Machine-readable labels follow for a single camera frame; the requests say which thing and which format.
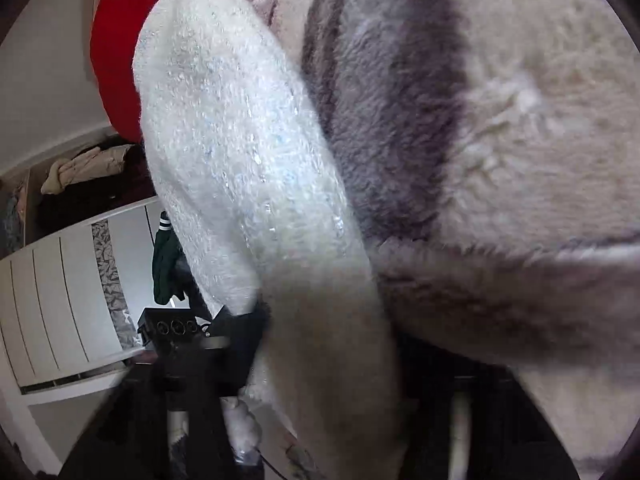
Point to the white wardrobe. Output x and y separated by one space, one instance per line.
60 300

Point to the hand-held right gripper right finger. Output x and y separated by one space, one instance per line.
520 440

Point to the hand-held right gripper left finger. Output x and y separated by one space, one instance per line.
130 435

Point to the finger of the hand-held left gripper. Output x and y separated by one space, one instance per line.
245 345

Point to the green garment with white stripes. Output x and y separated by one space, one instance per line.
167 265

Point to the white tweed jacket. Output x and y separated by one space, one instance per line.
225 135

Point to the beige hanging coat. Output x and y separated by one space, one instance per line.
85 165

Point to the floral purple bed blanket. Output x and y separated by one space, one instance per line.
525 135

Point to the black hanging clothes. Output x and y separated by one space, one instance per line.
100 207

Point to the red quilt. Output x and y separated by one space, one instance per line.
115 60

